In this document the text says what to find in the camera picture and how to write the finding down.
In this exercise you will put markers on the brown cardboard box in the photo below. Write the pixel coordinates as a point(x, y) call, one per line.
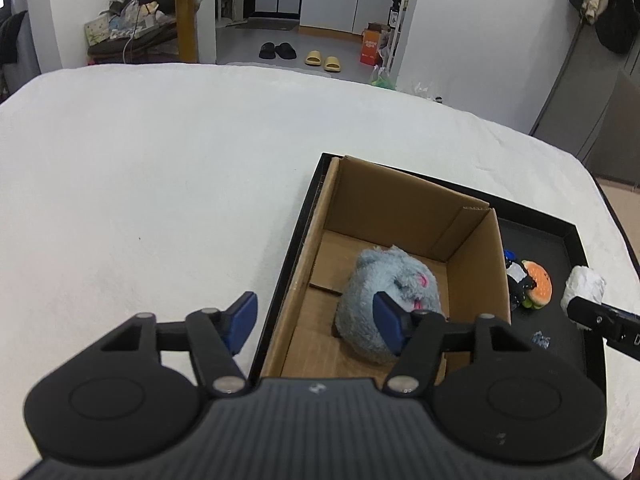
point(390, 200)

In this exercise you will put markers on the grey kitchen mat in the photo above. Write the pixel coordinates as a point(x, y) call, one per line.
point(270, 25)

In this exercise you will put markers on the black hanging jacket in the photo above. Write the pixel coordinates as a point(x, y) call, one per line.
point(622, 15)

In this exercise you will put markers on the small blue-grey toy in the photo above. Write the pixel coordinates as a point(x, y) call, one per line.
point(541, 338)

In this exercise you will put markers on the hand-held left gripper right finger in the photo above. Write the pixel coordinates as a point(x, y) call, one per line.
point(387, 322)

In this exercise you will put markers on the yellow round table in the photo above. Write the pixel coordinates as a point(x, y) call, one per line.
point(186, 20)

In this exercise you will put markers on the grey plush toy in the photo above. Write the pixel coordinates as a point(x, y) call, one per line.
point(360, 300)

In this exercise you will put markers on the green plastic bag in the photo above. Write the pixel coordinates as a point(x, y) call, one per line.
point(382, 79)

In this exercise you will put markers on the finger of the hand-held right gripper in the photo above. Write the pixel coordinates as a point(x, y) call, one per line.
point(605, 322)

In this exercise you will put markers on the yellow slipper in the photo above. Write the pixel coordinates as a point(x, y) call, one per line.
point(312, 58)
point(332, 64)

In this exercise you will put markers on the orange cardboard box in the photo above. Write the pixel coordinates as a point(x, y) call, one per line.
point(371, 47)

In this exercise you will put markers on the black and white plush toy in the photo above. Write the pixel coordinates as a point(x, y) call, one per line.
point(517, 275)

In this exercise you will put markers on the black pump bottle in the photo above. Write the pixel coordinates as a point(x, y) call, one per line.
point(395, 14)

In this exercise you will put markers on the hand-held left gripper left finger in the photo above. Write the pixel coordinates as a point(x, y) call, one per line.
point(242, 317)

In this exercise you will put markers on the black shallow tray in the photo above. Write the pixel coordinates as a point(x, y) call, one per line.
point(545, 255)

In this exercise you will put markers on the burger plush toy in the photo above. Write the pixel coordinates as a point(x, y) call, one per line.
point(540, 282)

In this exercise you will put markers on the white soft bundle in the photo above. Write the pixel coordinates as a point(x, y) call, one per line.
point(585, 282)

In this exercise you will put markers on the clear plastic bag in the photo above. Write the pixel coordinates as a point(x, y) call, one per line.
point(427, 91)

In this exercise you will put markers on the grey upholstered board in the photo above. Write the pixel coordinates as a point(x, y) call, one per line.
point(620, 125)

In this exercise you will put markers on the grey door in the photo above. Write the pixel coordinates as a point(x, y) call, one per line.
point(565, 85)

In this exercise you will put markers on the black slipper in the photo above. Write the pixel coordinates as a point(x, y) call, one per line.
point(286, 51)
point(266, 51)

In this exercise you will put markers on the dark grey garment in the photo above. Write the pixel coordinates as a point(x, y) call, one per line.
point(20, 45)

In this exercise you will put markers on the pile of clutter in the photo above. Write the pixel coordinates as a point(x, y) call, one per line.
point(125, 30)

